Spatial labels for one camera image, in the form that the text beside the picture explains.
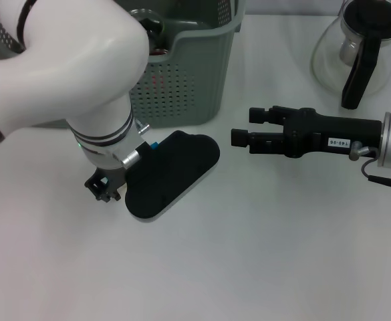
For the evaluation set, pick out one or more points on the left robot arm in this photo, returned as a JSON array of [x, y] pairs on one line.
[[65, 73]]

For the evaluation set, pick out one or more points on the glass pitcher black lid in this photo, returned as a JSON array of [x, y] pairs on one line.
[[365, 20]]

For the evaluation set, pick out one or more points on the blue square building block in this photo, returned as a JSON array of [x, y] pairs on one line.
[[154, 145]]

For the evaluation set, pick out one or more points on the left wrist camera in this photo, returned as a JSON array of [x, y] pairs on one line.
[[171, 170]]

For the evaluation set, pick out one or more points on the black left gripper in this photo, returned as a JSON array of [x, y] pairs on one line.
[[111, 177]]

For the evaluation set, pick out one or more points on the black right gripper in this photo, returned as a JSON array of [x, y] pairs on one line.
[[332, 137]]

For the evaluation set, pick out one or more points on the grey-green perforated storage bin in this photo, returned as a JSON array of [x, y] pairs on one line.
[[198, 67]]

